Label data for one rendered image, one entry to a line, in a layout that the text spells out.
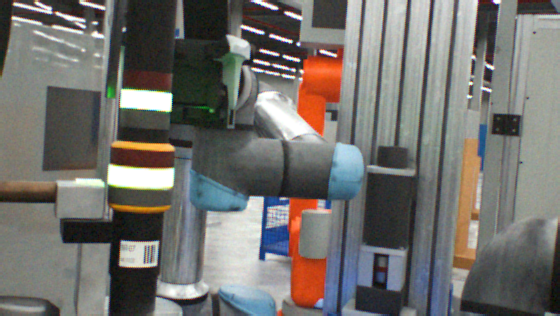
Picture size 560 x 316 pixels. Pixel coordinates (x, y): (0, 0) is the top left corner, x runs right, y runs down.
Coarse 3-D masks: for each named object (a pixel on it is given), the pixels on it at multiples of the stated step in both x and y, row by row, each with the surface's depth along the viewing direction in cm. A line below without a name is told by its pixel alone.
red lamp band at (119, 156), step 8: (112, 152) 44; (120, 152) 43; (128, 152) 43; (136, 152) 43; (144, 152) 43; (152, 152) 43; (160, 152) 43; (168, 152) 44; (112, 160) 44; (120, 160) 43; (128, 160) 43; (136, 160) 43; (144, 160) 43; (152, 160) 43; (160, 160) 43; (168, 160) 44
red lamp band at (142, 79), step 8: (128, 72) 43; (136, 72) 43; (144, 72) 43; (152, 72) 43; (128, 80) 43; (136, 80) 43; (144, 80) 43; (152, 80) 43; (160, 80) 43; (168, 80) 44; (136, 88) 43; (144, 88) 43; (152, 88) 43; (160, 88) 44; (168, 88) 44
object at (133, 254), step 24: (120, 216) 44; (144, 216) 44; (120, 240) 44; (144, 240) 44; (120, 264) 44; (144, 264) 44; (120, 288) 44; (144, 288) 44; (120, 312) 44; (144, 312) 44
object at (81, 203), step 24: (72, 192) 42; (96, 192) 43; (72, 216) 42; (96, 216) 43; (72, 240) 42; (96, 240) 42; (96, 264) 43; (96, 288) 43; (96, 312) 43; (168, 312) 45
